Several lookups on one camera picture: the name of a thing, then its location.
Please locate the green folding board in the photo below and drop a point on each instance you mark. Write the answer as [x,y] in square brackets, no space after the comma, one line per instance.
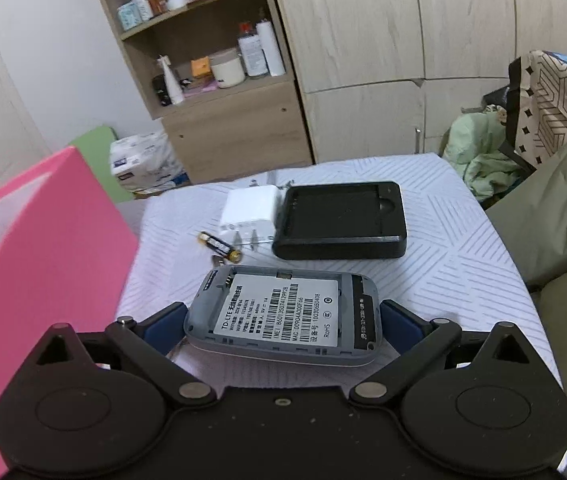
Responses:
[94,152]

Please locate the pink storage box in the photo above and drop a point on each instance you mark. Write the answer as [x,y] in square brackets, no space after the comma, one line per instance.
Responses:
[38,285]

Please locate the grey portable router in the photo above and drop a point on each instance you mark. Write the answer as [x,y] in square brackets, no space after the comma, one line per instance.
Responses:
[273,320]

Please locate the tissue paper pack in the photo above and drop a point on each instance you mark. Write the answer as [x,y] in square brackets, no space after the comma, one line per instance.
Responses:
[148,160]

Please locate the blue and white box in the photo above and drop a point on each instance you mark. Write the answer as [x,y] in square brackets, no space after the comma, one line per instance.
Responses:
[128,16]

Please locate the white tube bottle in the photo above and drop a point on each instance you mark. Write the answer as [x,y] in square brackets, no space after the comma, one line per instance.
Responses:
[172,85]

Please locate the light green clothing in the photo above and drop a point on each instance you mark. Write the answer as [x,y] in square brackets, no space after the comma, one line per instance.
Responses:
[468,145]

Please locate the black battery charger cradle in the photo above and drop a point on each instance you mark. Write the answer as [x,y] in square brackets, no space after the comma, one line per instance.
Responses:
[338,245]

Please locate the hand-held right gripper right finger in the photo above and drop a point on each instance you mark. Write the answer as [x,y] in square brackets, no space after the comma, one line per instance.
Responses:
[403,325]

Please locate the small black bottle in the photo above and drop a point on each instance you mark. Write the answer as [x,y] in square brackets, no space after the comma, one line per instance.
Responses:
[161,92]

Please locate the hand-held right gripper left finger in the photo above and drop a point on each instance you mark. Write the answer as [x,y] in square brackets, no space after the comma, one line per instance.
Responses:
[163,327]

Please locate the white jar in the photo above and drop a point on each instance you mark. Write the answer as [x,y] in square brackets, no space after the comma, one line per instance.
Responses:
[227,71]

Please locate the wooden wardrobe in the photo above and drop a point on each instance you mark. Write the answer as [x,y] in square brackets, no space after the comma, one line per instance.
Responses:
[363,35]

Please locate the wooden shelf cabinet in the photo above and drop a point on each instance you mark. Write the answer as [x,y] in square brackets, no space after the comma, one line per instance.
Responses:
[243,130]

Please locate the pink paper pad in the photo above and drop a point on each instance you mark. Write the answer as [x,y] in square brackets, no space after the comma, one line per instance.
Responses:
[198,88]

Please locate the small orange box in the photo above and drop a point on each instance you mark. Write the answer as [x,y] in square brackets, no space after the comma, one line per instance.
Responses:
[201,67]

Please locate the white cylinder bottle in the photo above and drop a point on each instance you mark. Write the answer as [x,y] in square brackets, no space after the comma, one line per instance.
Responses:
[271,50]

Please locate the beige geometric patterned bag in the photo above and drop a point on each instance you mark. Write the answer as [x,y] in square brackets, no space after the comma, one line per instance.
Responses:
[553,105]

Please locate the black and gold battery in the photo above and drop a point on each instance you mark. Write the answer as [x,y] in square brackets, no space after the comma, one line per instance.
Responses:
[218,246]

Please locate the white charger plug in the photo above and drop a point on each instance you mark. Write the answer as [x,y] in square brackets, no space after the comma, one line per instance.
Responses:
[248,207]

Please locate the spray can with red cap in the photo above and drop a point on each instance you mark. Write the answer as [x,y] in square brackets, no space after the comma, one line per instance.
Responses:
[249,52]

